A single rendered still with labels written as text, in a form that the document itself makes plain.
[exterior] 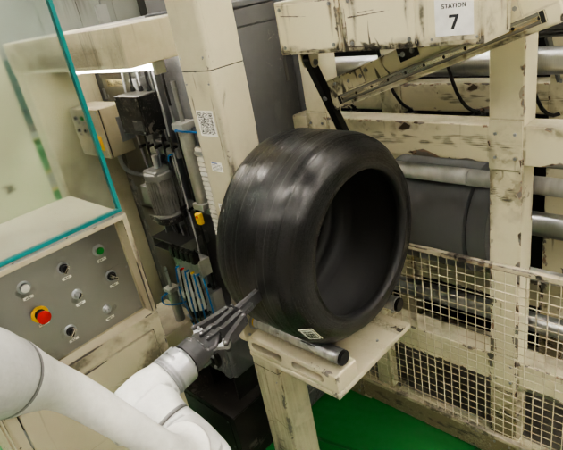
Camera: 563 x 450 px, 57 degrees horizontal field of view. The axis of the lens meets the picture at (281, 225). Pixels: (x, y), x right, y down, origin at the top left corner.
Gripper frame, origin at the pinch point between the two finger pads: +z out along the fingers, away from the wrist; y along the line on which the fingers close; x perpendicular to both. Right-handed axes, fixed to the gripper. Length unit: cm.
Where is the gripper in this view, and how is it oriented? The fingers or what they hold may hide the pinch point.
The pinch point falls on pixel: (248, 303)
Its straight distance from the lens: 126.5
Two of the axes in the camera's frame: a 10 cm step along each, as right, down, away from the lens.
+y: -7.2, -1.8, 6.7
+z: 6.4, -5.4, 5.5
